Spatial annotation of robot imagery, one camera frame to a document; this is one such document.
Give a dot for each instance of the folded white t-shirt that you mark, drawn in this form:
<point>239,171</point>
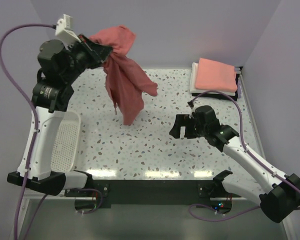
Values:
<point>193,76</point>

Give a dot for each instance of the white perforated plastic basket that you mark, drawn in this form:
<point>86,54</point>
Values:
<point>66,144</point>

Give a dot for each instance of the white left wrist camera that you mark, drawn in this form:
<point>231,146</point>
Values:
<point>64,31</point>

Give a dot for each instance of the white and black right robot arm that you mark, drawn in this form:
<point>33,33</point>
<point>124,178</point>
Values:
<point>279,193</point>

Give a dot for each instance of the folded black t-shirt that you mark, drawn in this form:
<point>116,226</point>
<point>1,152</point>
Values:
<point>219,96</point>

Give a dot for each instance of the folded lavender t-shirt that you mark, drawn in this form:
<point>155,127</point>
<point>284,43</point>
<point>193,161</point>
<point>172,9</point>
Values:
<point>239,89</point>

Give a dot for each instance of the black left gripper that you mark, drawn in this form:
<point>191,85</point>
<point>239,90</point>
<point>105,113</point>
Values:
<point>89,50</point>

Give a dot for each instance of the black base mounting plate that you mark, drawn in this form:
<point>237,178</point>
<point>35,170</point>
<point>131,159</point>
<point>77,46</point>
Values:
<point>169,192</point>

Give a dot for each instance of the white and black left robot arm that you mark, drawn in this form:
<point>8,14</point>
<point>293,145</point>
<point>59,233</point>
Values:
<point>60,67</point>

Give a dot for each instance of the red t-shirt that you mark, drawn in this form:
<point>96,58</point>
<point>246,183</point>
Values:
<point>125,80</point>

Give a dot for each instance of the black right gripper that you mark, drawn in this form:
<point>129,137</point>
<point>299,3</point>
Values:
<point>187,126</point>

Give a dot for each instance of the folded salmon pink t-shirt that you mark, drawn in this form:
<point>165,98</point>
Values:
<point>216,76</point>

